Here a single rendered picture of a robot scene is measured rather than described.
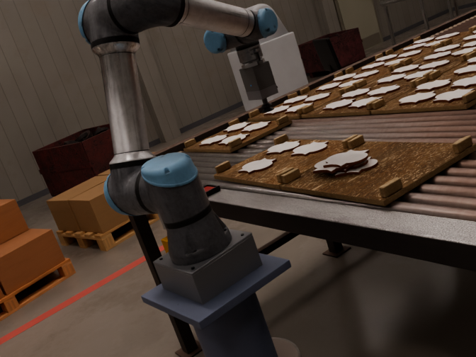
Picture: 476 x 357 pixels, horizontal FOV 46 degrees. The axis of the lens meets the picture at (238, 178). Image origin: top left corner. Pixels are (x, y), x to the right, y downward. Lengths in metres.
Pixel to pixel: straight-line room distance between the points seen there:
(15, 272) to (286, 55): 4.85
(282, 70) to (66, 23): 3.14
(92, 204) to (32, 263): 0.67
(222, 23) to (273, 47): 6.21
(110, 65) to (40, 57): 6.95
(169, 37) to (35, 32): 2.10
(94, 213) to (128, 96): 3.37
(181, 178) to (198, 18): 0.41
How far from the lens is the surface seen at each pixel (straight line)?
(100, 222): 4.70
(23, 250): 4.37
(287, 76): 7.76
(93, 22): 1.39
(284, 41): 7.81
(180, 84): 9.16
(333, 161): 1.57
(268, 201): 1.59
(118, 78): 1.35
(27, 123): 8.15
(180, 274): 1.27
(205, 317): 1.20
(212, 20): 1.43
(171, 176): 1.21
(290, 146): 1.98
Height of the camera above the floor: 1.42
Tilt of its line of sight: 15 degrees down
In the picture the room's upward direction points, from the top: 19 degrees counter-clockwise
